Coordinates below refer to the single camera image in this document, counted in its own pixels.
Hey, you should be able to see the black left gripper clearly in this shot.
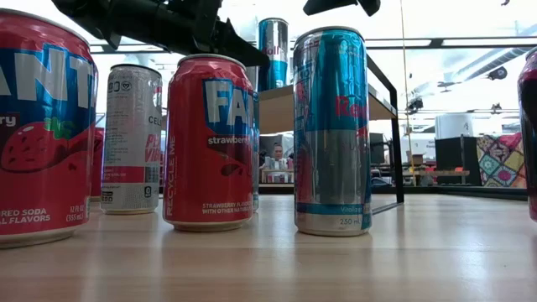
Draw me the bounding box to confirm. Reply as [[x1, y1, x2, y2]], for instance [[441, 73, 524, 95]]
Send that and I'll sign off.
[[146, 0, 270, 68]]

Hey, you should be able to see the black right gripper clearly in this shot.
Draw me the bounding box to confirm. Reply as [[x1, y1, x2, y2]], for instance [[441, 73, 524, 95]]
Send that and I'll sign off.
[[302, 0, 382, 17]]

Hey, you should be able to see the blue silver Red Bull can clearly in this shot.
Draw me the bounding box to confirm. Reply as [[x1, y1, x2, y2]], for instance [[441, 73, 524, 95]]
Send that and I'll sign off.
[[257, 17, 290, 92], [252, 90, 261, 213], [292, 26, 373, 238]]

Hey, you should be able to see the red cola can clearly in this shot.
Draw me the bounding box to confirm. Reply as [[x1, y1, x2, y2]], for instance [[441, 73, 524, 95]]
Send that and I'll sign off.
[[517, 48, 537, 223], [89, 127, 105, 203]]

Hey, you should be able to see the red strawberry Fanta can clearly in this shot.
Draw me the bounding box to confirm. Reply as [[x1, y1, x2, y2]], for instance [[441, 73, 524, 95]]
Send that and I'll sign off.
[[0, 8, 100, 251], [162, 53, 256, 233]]

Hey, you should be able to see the seated person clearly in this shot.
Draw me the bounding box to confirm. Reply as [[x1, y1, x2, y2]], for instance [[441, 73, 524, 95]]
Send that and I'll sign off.
[[268, 143, 290, 172]]

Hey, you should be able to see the black ceiling-mounted device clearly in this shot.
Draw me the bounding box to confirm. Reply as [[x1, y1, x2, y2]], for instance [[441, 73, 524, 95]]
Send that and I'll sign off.
[[405, 96, 425, 114], [487, 65, 508, 81]]

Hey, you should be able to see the black monitor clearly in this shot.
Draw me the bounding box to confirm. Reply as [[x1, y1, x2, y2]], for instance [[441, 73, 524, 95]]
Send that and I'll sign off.
[[369, 132, 386, 165]]

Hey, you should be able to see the white box appliance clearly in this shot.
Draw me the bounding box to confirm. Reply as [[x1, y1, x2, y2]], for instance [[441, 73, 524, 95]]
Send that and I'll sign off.
[[435, 112, 475, 139]]

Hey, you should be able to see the black cabinet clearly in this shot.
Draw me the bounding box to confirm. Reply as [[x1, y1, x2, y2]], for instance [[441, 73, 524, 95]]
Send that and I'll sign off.
[[434, 136, 482, 187]]

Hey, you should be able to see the wooden workbench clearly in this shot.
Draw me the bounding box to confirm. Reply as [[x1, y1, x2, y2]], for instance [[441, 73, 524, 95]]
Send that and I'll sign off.
[[401, 167, 471, 188]]

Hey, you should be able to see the colourful patchwork panel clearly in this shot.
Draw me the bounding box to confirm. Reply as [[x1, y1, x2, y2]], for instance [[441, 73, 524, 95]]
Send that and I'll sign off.
[[476, 133, 528, 189]]

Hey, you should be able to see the wooden shelf black metal frame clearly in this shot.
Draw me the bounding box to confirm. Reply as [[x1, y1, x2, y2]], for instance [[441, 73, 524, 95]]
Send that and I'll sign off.
[[258, 53, 406, 216]]

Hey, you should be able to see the black ceiling rail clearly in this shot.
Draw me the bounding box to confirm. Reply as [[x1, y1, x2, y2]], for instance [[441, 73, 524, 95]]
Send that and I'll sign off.
[[90, 36, 537, 55]]

